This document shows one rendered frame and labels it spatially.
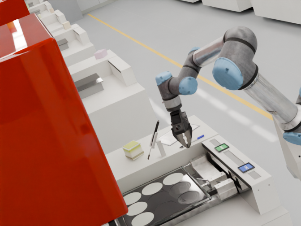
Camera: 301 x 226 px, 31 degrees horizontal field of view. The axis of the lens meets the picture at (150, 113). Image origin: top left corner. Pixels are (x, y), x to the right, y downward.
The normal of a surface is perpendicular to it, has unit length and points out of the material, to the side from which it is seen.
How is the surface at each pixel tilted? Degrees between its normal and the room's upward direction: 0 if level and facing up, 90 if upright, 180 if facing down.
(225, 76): 112
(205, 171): 0
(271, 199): 90
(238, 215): 0
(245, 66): 85
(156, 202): 0
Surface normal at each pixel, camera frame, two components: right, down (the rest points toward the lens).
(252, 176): -0.33, -0.88
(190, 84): 0.67, 0.04
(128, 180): 0.26, 0.26
